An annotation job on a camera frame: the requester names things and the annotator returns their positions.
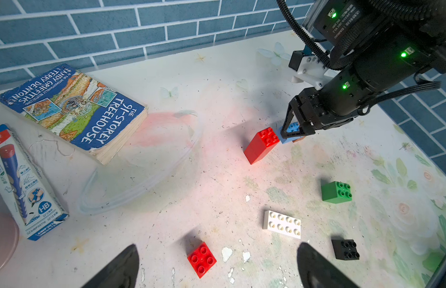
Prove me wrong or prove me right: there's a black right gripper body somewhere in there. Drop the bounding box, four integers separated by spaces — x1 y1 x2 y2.
288 87 355 134

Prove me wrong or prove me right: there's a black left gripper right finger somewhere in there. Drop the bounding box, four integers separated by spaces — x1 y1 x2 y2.
297 242 358 288

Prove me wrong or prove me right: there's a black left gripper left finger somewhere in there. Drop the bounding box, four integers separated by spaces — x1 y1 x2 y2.
83 244 140 288

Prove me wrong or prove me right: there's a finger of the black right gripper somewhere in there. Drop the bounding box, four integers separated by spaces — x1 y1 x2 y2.
281 106 300 139
296 109 315 136

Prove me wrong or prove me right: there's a light blue long lego brick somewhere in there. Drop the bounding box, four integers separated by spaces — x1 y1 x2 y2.
276 122 299 144

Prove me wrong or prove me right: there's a red base lego brick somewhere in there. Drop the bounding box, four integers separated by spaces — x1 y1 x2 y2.
244 136 272 164

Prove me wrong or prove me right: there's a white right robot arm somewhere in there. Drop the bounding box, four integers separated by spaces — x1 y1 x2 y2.
278 1 446 139

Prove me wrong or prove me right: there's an orange lego brick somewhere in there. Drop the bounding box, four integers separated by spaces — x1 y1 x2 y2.
292 136 306 143

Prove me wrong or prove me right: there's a black lego brick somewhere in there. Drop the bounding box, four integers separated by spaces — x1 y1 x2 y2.
332 239 360 260

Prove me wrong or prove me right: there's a white flat lego plate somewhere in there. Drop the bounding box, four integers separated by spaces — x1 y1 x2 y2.
263 210 302 240

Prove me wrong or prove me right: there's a green lego brick right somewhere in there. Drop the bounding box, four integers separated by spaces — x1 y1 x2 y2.
321 181 353 204

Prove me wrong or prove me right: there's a pink metal pencil bucket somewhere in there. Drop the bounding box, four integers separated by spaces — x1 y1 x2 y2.
0 213 20 271

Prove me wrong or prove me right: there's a HB pencil box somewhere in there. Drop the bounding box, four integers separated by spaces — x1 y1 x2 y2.
0 124 69 241

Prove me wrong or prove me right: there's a blue Treehouse paperback book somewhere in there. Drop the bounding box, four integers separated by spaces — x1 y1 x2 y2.
0 64 147 165

